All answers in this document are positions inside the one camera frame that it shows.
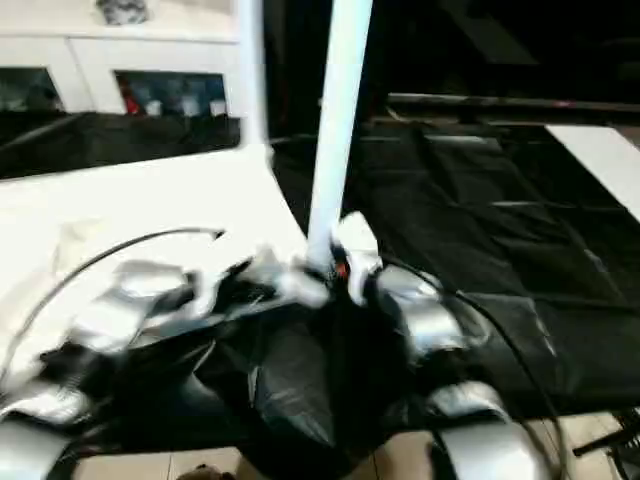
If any white plastic table top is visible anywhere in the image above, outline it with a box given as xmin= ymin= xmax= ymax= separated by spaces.
xmin=0 ymin=142 xmax=331 ymax=401

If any black plastic mat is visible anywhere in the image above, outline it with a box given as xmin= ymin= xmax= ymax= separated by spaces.
xmin=0 ymin=100 xmax=640 ymax=479

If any red bottle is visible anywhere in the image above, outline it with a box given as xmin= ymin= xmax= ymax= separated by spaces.
xmin=123 ymin=84 xmax=143 ymax=115

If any black bar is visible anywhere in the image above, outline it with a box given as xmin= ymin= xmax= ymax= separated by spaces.
xmin=386 ymin=92 xmax=640 ymax=115

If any white cabinet with glass doors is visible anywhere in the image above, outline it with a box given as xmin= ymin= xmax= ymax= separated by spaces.
xmin=0 ymin=0 xmax=245 ymax=116

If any dark bundle on cabinet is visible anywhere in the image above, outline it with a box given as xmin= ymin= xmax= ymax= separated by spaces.
xmin=96 ymin=0 xmax=149 ymax=26

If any black stand foot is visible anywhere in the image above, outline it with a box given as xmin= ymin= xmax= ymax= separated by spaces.
xmin=585 ymin=420 xmax=640 ymax=471

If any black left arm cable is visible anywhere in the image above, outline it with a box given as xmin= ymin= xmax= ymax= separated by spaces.
xmin=0 ymin=228 xmax=225 ymax=371

